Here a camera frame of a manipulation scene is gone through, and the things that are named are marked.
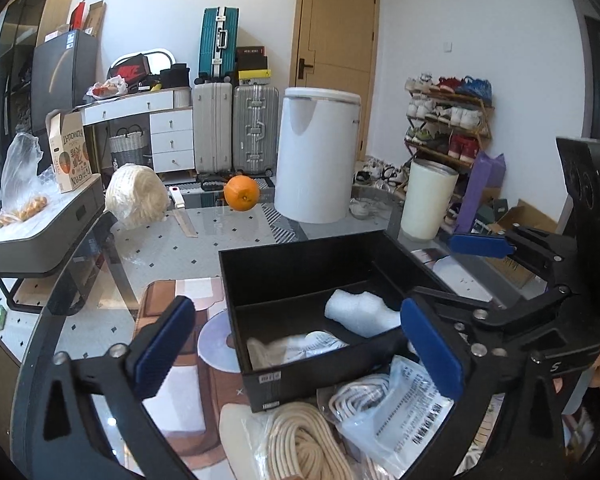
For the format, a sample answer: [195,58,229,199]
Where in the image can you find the cardboard packaging pile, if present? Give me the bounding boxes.
[44,0,107,41]

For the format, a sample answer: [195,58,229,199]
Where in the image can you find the silver suitcase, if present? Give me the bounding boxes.
[232,85,280,177]

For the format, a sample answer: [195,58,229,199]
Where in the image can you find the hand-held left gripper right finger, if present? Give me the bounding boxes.
[401,299,576,480]

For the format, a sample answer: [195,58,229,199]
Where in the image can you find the white electric kettle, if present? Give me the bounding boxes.
[274,87,364,224]

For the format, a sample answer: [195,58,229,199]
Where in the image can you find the wicker basket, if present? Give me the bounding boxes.
[108,129,147,171]

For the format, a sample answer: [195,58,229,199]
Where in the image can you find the purple bag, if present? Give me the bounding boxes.
[452,151,507,234]

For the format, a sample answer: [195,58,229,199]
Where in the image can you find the white oval mirror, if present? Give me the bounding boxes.
[114,48,175,77]

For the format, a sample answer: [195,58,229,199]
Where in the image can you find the cream rope coil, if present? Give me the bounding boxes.
[264,402,357,480]

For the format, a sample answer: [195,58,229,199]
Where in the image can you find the orange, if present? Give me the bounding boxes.
[223,175,261,212]

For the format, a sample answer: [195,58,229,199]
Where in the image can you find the bagged white rope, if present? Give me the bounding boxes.
[316,355,456,480]

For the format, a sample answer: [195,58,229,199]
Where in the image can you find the teal suitcase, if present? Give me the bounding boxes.
[198,7,240,82]

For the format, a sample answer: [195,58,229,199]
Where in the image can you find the red black shoe bag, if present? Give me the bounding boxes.
[107,53,149,92]

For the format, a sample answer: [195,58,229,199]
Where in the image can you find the white dresser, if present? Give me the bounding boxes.
[76,88,196,174]

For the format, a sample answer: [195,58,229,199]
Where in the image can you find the wooden shoe rack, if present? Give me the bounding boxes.
[404,74,495,187]

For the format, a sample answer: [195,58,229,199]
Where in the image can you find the plastic bag of small oranges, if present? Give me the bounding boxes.
[0,132,49,229]

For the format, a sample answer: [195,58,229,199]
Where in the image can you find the black fridge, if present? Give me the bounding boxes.
[32,29,99,112]

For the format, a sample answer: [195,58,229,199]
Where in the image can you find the black divided storage box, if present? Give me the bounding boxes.
[218,229,433,413]

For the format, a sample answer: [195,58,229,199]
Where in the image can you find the white socks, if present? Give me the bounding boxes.
[246,330,352,372]

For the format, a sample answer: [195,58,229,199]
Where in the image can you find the stack of black yellow boxes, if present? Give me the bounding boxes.
[235,46,272,87]

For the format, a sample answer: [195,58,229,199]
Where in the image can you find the plastic bag with food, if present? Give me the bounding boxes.
[86,80,129,101]

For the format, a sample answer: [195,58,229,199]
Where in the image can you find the dark glass wardrobe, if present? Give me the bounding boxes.
[0,0,77,163]

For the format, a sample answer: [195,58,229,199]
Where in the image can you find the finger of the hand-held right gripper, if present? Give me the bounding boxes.
[413,285,574,349]
[449,226,578,287]

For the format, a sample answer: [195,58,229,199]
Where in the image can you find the wooden door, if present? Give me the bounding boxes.
[289,0,382,162]

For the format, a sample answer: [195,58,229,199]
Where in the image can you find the white-handled knife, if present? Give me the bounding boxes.
[168,186,199,239]

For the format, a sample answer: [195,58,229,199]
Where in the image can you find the white suitcase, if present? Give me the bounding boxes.
[193,80,234,177]

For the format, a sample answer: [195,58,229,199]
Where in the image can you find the pile of shoes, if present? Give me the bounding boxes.
[354,156,412,192]

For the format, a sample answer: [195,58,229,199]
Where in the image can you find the cream tumbler cup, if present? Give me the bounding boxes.
[400,158,461,240]

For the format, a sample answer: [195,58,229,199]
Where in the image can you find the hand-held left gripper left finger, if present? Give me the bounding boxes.
[10,295,197,480]

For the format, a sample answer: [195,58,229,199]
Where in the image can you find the fruit carton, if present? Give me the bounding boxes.
[46,109,92,194]

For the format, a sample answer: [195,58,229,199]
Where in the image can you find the cardboard box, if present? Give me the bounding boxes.
[479,199,563,289]

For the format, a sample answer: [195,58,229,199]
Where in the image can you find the printed table mat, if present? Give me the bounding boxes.
[132,275,281,480]

